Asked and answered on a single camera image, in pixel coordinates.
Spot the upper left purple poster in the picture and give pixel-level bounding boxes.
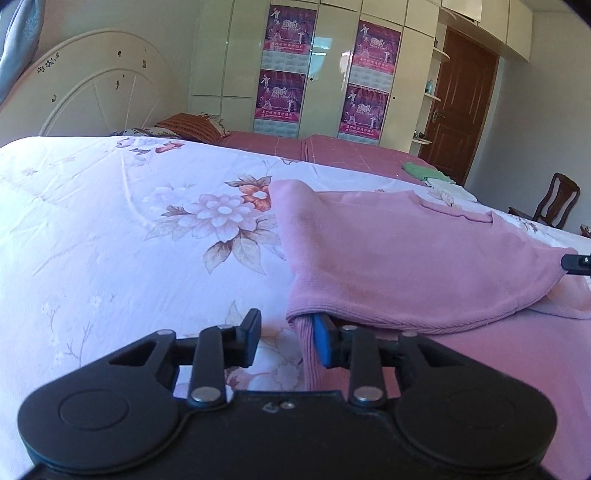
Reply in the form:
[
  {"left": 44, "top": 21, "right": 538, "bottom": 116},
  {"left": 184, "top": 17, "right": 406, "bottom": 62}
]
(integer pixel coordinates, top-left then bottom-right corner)
[{"left": 263, "top": 4, "right": 317, "bottom": 55}]

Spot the purple poster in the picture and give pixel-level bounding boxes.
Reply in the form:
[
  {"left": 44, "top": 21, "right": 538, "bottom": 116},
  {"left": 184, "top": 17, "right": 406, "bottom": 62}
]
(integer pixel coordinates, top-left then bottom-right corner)
[
  {"left": 353, "top": 20, "right": 402, "bottom": 75},
  {"left": 263, "top": 4, "right": 317, "bottom": 55},
  {"left": 338, "top": 84, "right": 389, "bottom": 145},
  {"left": 254, "top": 70, "right": 307, "bottom": 124}
]

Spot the white floral bed sheet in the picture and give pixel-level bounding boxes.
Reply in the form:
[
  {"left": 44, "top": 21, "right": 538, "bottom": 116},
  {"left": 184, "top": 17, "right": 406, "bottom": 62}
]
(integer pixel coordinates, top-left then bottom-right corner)
[{"left": 0, "top": 134, "right": 591, "bottom": 480}]

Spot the white folded cloth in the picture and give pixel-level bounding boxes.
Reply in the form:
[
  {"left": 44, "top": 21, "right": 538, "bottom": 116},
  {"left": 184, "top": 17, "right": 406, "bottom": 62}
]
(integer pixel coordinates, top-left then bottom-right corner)
[{"left": 425, "top": 178, "right": 478, "bottom": 205}]

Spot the dark wooden chair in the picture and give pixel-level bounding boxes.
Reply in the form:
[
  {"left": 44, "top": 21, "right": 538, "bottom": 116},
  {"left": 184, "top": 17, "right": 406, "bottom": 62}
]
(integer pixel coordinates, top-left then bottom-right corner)
[{"left": 508, "top": 172, "right": 581, "bottom": 230}]

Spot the cream wardrobe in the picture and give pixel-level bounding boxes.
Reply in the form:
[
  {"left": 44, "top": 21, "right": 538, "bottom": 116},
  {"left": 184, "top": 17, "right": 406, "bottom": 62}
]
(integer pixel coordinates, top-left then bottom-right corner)
[{"left": 189, "top": 1, "right": 533, "bottom": 152}]

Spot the pink checked bed cover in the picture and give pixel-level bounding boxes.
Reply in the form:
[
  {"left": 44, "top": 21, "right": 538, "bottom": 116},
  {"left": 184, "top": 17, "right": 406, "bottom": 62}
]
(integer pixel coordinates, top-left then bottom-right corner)
[{"left": 221, "top": 131, "right": 435, "bottom": 184}]

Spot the patterned white brown pillow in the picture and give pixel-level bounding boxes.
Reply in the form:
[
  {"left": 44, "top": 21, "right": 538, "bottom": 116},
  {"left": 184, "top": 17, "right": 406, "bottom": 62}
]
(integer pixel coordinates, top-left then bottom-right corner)
[{"left": 111, "top": 127, "right": 180, "bottom": 139}]

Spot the green folded cloth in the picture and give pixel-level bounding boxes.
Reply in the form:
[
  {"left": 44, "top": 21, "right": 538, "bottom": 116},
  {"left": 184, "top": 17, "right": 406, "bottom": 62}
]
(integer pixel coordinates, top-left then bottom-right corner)
[{"left": 403, "top": 162, "right": 455, "bottom": 184}]

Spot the blue curtain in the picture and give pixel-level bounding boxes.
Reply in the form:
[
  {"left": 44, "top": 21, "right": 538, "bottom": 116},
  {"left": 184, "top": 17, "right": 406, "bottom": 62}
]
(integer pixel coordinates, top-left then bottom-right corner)
[{"left": 1, "top": 0, "right": 46, "bottom": 102}]

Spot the lower right purple poster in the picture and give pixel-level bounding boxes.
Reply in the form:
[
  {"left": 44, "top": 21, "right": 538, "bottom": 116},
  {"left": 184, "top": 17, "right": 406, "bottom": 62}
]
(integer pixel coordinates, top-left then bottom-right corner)
[{"left": 338, "top": 84, "right": 389, "bottom": 145}]

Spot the upper right purple poster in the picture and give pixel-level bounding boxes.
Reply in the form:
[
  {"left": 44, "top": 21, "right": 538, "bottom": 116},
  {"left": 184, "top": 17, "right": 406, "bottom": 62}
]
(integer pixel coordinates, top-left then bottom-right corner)
[{"left": 353, "top": 20, "right": 402, "bottom": 75}]

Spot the cream rounded headboard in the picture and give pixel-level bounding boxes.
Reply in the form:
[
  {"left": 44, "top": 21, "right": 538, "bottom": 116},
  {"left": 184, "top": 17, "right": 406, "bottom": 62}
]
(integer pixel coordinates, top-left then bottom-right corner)
[{"left": 1, "top": 29, "right": 185, "bottom": 145}]

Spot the orange striped pillow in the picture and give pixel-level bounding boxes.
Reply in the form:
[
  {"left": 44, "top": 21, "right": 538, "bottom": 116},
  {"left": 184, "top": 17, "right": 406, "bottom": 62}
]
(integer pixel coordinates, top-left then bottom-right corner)
[{"left": 156, "top": 112, "right": 230, "bottom": 145}]

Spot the brown wooden door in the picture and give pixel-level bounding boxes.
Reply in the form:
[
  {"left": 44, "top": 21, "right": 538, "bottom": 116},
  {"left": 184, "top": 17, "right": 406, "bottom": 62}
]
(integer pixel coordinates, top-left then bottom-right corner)
[{"left": 419, "top": 29, "right": 499, "bottom": 185}]

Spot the corner shelf unit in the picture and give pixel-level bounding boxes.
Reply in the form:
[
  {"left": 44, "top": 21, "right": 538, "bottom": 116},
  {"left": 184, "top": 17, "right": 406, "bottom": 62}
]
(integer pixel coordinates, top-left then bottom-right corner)
[{"left": 410, "top": 24, "right": 450, "bottom": 156}]

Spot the pink knit sweater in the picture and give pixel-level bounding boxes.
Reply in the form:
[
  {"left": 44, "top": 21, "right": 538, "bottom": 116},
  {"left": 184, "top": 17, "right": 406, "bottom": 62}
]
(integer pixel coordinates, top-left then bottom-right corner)
[{"left": 270, "top": 180, "right": 590, "bottom": 479}]

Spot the lower left purple poster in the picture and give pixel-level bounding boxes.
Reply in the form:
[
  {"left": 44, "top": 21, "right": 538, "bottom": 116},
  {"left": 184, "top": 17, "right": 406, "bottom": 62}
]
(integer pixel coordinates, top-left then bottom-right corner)
[{"left": 254, "top": 70, "right": 307, "bottom": 124}]

